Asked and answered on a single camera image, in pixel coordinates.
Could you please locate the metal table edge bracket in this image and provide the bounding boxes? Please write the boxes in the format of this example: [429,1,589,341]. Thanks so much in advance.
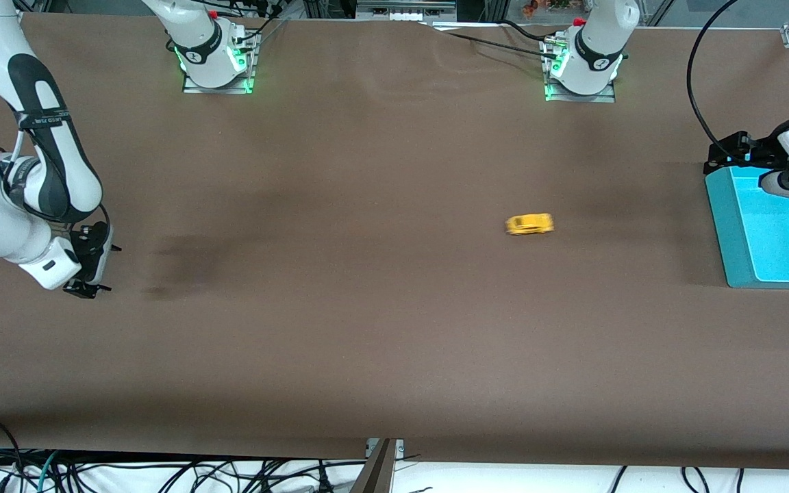
[349,438,405,493]

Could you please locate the long black base cable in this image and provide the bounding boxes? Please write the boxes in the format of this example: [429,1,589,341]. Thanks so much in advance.
[427,25,560,62]

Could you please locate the grey power strip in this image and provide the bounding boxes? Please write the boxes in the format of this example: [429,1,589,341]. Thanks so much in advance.
[355,0,458,23]

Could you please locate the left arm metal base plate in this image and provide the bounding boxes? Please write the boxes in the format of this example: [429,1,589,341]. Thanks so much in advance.
[544,38,616,103]

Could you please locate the yellow beetle toy car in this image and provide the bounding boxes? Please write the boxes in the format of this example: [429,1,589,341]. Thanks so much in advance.
[505,213,555,237]

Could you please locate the black plug cables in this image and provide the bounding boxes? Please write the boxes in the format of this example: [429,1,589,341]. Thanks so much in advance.
[227,0,289,54]

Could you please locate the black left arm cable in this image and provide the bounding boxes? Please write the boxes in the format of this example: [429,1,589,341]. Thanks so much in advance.
[686,0,738,151]

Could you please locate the teal plastic bin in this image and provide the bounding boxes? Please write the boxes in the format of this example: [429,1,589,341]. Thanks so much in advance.
[704,166,789,290]

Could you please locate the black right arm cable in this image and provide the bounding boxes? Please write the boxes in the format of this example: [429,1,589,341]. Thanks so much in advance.
[0,147,112,238]

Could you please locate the black cable tangle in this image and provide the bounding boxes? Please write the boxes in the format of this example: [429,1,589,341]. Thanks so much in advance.
[25,452,368,493]

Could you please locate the orange background objects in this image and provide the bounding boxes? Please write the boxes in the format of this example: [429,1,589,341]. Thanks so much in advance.
[521,0,590,18]

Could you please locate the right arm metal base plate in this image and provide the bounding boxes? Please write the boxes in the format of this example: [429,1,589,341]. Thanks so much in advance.
[182,31,256,95]

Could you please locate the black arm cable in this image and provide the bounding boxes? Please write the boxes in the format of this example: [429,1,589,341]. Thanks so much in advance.
[0,147,112,238]
[686,0,738,151]

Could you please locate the teal cable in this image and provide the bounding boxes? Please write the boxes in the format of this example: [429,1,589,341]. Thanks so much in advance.
[37,451,61,493]

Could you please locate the short black base cable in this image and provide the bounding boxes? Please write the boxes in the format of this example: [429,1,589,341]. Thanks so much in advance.
[501,19,566,45]

